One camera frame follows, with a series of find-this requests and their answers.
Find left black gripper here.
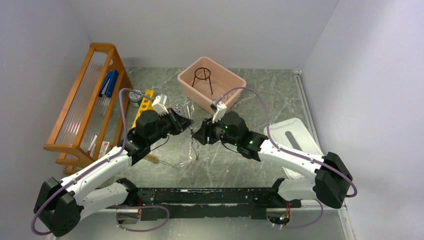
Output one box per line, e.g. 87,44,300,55
147,107,194,145

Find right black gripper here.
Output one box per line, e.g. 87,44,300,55
191,113,239,147

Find metal crucible tongs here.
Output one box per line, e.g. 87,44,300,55
176,101,199,167

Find black ring stand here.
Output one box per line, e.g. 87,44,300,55
191,67,214,94

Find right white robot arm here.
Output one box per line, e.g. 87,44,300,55
193,111,357,209

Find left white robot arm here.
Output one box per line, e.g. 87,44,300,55
31,108,194,237

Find yellow test tube rack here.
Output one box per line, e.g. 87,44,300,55
131,89,155,128

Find brown test tube brush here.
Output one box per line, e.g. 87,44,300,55
144,154,178,169

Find pink plastic bin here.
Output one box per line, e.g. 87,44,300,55
177,56,247,114

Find blue clamp on rack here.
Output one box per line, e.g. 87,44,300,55
98,69,119,98

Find white plastic lid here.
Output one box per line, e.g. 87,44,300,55
263,117,324,180

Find wooden drying rack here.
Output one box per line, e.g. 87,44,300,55
44,42,133,175

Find red tipped glass thermometer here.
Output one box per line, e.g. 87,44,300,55
87,134,98,156

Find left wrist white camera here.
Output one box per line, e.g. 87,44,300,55
151,93,169,116

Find wrist white camera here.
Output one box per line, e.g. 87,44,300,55
212,101,227,124
151,93,169,116

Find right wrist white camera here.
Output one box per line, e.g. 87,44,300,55
212,101,227,124

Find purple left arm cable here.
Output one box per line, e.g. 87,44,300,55
30,88,170,236

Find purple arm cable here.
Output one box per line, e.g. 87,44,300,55
213,86,359,230
30,88,170,236

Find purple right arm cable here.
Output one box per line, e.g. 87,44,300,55
213,86,359,230

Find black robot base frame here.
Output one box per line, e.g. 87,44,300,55
120,187,301,221

